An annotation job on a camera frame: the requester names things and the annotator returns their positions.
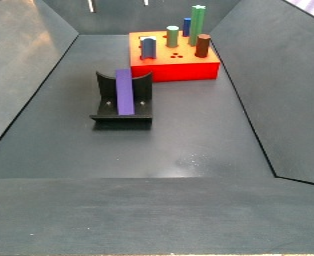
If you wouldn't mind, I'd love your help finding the purple rectangular block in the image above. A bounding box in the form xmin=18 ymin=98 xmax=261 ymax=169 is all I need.
xmin=116 ymin=69 xmax=134 ymax=115

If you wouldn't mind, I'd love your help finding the red foam peg board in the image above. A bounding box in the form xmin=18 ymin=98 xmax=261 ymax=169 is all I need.
xmin=129 ymin=31 xmax=220 ymax=82

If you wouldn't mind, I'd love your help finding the black curved fixture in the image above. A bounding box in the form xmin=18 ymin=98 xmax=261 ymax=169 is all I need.
xmin=90 ymin=72 xmax=152 ymax=123

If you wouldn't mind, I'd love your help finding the green cylinder peg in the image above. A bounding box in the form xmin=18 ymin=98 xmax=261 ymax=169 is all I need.
xmin=166 ymin=25 xmax=178 ymax=48

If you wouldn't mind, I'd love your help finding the dark blue rounded peg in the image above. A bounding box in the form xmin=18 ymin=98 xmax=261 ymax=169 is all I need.
xmin=182 ymin=17 xmax=190 ymax=37

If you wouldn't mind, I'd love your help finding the green star-shaped peg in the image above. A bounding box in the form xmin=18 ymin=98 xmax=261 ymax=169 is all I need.
xmin=188 ymin=5 xmax=205 ymax=46

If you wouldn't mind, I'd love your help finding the light blue notched peg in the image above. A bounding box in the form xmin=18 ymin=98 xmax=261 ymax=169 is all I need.
xmin=140 ymin=36 xmax=156 ymax=59

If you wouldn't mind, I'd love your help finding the brown cylinder peg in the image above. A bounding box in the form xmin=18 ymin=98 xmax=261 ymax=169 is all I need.
xmin=194 ymin=34 xmax=210 ymax=58

